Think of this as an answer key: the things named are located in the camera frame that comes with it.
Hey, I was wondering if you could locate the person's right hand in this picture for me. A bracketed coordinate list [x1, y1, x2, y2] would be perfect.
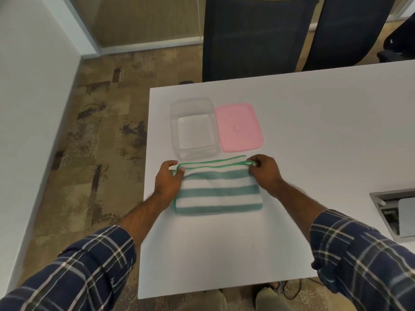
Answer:
[246, 154, 285, 194]

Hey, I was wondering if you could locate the person's left hand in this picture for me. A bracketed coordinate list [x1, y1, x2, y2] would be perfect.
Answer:
[152, 160, 185, 211]

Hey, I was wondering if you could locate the green white striped towel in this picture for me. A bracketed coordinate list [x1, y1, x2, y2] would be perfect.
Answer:
[173, 155, 263, 215]

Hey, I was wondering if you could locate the person's left forearm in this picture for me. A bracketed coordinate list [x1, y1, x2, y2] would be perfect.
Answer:
[0, 194, 167, 311]

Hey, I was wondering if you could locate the person's right forearm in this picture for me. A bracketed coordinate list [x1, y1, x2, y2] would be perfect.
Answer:
[267, 179, 415, 311]

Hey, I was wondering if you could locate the pink plastic lid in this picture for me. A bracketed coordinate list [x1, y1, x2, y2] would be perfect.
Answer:
[215, 103, 264, 152]

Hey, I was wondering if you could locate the clear plastic container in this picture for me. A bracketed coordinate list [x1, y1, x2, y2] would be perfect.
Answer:
[171, 97, 218, 160]

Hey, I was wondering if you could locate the dark mesh office chair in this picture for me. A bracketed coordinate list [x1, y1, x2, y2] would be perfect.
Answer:
[302, 0, 397, 71]
[202, 0, 320, 83]

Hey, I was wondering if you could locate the black office chair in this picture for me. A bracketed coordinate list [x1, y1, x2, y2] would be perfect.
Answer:
[377, 12, 415, 63]

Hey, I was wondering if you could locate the black cable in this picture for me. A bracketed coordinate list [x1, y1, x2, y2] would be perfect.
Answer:
[276, 278, 321, 300]

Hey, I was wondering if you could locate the grey table cable box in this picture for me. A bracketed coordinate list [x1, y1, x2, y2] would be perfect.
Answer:
[370, 188, 415, 242]

